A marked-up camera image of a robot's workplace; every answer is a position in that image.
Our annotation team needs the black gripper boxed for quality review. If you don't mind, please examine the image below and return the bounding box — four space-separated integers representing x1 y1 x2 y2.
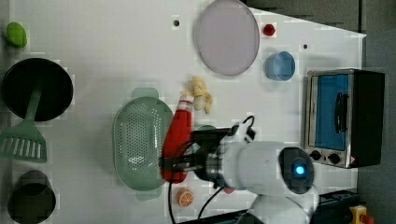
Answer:
159 128 230 181

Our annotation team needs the red ketchup bottle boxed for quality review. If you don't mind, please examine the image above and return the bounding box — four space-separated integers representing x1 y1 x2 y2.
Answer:
161 93 195 184

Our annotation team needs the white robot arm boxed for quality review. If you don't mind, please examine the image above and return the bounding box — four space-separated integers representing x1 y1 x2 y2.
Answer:
159 123 318 224

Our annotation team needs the green plastic strainer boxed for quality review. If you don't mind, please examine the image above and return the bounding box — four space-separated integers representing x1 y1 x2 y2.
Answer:
112 88 173 201

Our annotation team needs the orange slice toy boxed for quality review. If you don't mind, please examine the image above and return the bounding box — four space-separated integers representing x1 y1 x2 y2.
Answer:
177 188 194 207

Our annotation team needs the green metal cup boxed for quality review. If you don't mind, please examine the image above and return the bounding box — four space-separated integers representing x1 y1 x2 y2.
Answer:
195 125 217 131

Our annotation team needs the peeled toy banana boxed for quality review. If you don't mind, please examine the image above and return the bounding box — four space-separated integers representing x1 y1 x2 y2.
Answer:
181 76 213 114

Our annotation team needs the black cylinder cup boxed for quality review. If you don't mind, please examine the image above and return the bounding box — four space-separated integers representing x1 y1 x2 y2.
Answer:
7 170 57 224

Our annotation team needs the large pink plate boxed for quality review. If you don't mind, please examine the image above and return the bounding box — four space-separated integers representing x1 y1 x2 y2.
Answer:
194 0 260 76

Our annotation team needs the green slotted spatula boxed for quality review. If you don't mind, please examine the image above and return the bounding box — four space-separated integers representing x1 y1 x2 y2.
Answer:
0 82 48 163

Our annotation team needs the blue plastic bowl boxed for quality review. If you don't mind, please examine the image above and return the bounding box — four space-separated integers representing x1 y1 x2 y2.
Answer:
264 51 295 81

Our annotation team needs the black round pan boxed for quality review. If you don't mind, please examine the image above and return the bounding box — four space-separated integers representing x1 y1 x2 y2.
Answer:
2 58 74 121

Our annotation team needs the small red strawberry toy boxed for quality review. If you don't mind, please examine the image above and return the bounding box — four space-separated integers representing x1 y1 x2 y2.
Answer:
262 24 276 36

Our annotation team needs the dark blue bin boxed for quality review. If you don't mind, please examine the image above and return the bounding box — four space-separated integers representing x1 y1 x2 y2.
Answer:
180 190 360 224

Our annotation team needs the black toaster oven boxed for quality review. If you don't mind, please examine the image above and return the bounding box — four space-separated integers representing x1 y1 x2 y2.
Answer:
304 69 385 169

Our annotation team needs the green lime toy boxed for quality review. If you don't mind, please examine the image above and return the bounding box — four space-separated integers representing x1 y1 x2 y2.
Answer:
6 21 27 49

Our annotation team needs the yellow red toy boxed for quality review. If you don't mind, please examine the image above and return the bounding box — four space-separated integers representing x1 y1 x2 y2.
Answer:
349 205 375 224

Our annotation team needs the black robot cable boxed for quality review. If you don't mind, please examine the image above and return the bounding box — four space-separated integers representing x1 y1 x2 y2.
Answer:
167 115 256 224

